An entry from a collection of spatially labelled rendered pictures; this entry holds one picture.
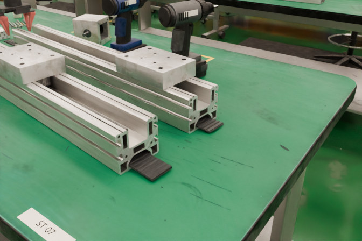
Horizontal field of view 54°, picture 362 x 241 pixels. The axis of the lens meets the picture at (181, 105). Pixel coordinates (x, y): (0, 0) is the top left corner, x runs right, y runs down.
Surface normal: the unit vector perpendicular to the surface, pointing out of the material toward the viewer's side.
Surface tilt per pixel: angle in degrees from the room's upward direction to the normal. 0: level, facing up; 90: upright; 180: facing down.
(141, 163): 0
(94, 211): 0
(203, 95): 90
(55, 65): 90
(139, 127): 90
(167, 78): 90
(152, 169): 0
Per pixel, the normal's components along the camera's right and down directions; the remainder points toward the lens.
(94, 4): 0.81, 0.27
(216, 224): 0.00, -0.89
